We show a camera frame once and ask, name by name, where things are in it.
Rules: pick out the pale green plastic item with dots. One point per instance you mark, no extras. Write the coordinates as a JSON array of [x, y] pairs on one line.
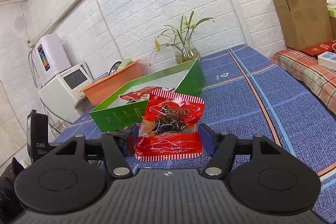
[[124, 64]]

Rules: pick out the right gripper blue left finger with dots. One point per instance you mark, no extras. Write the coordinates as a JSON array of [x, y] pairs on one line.
[[116, 146]]

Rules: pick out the orange plastic basin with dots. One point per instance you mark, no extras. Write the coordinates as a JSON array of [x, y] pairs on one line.
[[101, 89]]

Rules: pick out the red striped snack packet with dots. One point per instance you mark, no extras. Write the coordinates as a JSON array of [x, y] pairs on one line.
[[168, 130]]

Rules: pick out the red booklet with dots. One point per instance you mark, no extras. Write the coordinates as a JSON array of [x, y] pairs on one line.
[[319, 48]]

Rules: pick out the white countertop appliance with screen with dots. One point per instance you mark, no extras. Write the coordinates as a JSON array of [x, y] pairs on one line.
[[63, 95]]

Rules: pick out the glass vase with plant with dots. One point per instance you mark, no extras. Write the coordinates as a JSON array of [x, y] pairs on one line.
[[179, 39]]

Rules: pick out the white blue small box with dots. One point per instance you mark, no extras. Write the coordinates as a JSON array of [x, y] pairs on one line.
[[327, 60]]

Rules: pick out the metal bowl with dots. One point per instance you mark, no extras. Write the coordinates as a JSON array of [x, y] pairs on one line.
[[114, 67]]

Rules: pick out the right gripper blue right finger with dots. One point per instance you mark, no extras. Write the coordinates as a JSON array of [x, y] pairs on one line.
[[221, 148]]

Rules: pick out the green cardboard box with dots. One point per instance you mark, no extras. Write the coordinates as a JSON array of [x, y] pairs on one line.
[[127, 105]]

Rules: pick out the brown cardboard box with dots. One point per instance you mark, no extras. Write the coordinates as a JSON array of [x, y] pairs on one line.
[[304, 23]]

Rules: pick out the plaid cloth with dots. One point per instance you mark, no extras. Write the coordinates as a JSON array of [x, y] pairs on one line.
[[305, 68]]

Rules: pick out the white wall water purifier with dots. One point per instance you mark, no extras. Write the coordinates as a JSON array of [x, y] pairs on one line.
[[49, 58]]

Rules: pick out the dark red meat snack packet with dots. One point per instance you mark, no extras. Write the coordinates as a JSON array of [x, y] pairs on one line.
[[142, 94]]

